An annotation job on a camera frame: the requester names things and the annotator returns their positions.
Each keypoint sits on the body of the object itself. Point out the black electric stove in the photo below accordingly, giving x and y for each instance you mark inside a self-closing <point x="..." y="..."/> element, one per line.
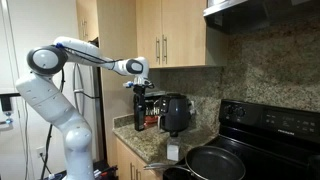
<point x="266" y="140"/>

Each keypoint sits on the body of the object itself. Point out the steel range hood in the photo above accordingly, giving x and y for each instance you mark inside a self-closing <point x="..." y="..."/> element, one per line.
<point x="260" y="15"/>

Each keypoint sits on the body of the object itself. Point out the red black food bag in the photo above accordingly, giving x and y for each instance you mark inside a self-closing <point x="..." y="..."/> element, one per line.
<point x="151" y="115"/>

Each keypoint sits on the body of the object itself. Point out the black nonstick frying pan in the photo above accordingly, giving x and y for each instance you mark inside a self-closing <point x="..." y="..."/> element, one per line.
<point x="215" y="163"/>

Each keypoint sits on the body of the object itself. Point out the small black pot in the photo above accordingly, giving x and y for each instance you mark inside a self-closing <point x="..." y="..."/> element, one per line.
<point x="176" y="174"/>

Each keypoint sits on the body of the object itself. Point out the light wood narrow cabinet door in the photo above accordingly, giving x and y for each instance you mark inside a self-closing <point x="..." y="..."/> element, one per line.
<point x="146" y="30"/>

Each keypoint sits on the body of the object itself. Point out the white backsplash outlet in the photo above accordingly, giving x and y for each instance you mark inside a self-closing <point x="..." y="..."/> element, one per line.
<point x="192" y="107"/>

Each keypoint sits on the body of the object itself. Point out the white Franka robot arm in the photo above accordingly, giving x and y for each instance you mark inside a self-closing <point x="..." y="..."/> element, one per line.
<point x="50" y="100"/>

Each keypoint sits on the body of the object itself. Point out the white wall outlet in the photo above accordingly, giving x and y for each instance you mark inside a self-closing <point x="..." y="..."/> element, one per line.
<point x="40" y="151"/>

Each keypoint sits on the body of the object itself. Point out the light wood wide cabinet door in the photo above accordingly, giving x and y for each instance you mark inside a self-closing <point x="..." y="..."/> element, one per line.
<point x="185" y="30"/>

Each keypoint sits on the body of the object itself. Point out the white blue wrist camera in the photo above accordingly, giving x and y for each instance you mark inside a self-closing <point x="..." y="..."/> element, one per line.
<point x="128" y="84"/>

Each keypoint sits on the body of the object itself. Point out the light wood base cabinet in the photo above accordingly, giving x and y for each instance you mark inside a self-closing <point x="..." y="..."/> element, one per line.
<point x="128" y="163"/>

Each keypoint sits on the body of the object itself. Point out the small wood cabinet door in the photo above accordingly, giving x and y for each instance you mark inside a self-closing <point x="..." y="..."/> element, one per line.
<point x="87" y="20"/>

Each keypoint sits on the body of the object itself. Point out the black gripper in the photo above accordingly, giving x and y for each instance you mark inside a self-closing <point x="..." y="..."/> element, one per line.
<point x="139" y="92"/>

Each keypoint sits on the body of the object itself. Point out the dark glass bottle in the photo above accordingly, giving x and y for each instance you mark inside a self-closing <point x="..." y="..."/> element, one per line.
<point x="139" y="120"/>

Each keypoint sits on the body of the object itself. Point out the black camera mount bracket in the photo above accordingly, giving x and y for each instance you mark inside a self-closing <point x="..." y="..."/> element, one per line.
<point x="7" y="100"/>

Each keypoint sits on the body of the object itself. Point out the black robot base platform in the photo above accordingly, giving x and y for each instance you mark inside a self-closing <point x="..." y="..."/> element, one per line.
<point x="105" y="171"/>

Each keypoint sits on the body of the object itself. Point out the black coffee maker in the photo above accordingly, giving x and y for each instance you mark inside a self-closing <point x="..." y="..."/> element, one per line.
<point x="175" y="113"/>

